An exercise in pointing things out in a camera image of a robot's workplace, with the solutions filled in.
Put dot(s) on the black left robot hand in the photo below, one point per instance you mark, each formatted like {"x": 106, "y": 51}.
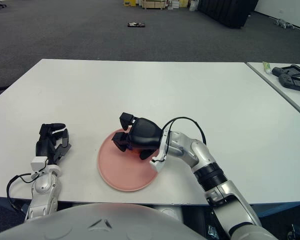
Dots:
{"x": 43, "y": 147}

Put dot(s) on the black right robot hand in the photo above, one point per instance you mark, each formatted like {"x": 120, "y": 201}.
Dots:
{"x": 145, "y": 136}

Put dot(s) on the red apple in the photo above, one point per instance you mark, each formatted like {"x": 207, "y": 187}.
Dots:
{"x": 135, "y": 149}

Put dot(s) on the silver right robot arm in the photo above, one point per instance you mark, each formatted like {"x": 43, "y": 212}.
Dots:
{"x": 202, "y": 165}

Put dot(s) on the pink round plate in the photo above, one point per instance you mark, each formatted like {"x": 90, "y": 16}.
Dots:
{"x": 125, "y": 172}

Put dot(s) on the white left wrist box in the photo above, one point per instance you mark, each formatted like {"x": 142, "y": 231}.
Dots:
{"x": 38, "y": 163}

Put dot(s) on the grey robot torso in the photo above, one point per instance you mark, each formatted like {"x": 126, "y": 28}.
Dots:
{"x": 102, "y": 220}

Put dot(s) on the black flat tray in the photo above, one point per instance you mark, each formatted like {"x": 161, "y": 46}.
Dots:
{"x": 136, "y": 24}

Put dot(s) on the wooden pallet crate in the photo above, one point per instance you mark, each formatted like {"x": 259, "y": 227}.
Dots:
{"x": 153, "y": 4}

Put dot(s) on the yellow cardboard box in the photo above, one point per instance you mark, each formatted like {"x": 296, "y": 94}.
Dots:
{"x": 130, "y": 2}

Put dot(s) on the stack of white boxes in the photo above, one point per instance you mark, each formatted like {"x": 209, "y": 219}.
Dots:
{"x": 173, "y": 3}

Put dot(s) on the stack of yellow boxes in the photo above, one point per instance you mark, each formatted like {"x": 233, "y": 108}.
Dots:
{"x": 183, "y": 2}

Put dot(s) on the white plastic bag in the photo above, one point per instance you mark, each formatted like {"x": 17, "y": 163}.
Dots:
{"x": 193, "y": 5}

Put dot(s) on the green white tube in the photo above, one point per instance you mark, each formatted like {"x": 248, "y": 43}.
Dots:
{"x": 267, "y": 67}

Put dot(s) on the black framed handheld controller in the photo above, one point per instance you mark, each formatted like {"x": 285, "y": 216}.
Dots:
{"x": 277, "y": 71}

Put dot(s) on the white side table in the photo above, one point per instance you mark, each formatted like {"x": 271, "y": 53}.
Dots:
{"x": 290, "y": 105}

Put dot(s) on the black curtain partition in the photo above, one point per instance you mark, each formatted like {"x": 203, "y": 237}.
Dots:
{"x": 227, "y": 12}

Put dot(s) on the grey handheld controller with screen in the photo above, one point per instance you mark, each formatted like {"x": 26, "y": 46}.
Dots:
{"x": 285, "y": 80}

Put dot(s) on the grey robot dog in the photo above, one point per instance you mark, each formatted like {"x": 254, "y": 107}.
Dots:
{"x": 285, "y": 23}

